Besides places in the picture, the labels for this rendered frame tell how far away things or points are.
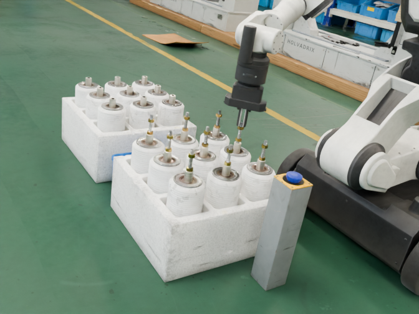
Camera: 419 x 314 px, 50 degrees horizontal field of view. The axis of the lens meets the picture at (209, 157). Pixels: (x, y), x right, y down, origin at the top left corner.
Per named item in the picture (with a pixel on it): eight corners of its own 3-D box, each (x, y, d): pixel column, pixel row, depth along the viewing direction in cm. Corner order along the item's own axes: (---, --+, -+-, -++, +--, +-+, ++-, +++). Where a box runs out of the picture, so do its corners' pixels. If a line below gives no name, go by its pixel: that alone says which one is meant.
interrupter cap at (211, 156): (198, 164, 126) (198, 161, 126) (185, 152, 131) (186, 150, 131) (221, 161, 130) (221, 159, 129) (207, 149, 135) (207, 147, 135)
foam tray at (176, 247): (211, 188, 166) (219, 143, 158) (278, 250, 137) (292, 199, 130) (110, 205, 145) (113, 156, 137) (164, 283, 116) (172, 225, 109)
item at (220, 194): (226, 220, 135) (237, 166, 127) (235, 239, 127) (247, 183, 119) (196, 220, 132) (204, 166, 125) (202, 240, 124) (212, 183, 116)
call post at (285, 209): (269, 268, 128) (294, 172, 115) (285, 284, 123) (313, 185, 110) (249, 275, 124) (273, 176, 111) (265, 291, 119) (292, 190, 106)
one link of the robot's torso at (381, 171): (410, 122, 159) (321, 121, 130) (464, 146, 144) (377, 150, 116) (394, 162, 164) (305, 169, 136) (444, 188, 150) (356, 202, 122)
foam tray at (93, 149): (147, 130, 206) (150, 93, 198) (191, 168, 178) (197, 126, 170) (61, 139, 184) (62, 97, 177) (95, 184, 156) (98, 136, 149)
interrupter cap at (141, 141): (138, 137, 136) (138, 135, 136) (163, 141, 137) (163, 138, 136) (134, 147, 129) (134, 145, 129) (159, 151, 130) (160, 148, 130)
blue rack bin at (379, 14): (379, 15, 640) (383, 0, 632) (402, 21, 613) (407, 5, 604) (356, 14, 613) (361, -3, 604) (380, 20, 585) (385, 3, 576)
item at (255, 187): (226, 221, 134) (236, 167, 126) (242, 209, 142) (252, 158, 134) (254, 235, 130) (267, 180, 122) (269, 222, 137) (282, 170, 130)
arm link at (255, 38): (247, 60, 131) (254, 20, 126) (279, 70, 126) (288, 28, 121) (225, 65, 122) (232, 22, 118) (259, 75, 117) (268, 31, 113)
